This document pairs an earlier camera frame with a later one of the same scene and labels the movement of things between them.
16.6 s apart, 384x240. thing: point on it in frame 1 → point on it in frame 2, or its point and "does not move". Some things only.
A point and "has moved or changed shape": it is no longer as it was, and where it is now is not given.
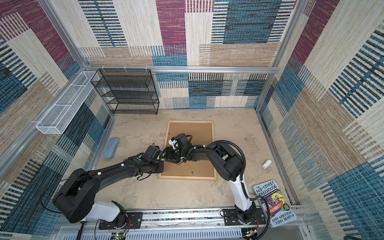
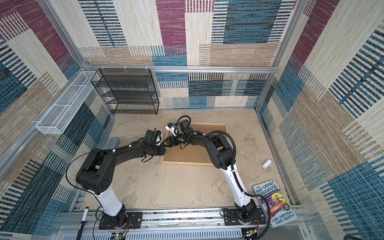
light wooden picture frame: (213, 138) has moved or changed shape
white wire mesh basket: (58, 118) does not move
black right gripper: (168, 154) → (169, 143)
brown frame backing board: (201, 134) has moved or changed shape
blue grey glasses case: (110, 148) does not move
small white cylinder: (266, 164) does not move
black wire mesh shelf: (127, 91) does not move
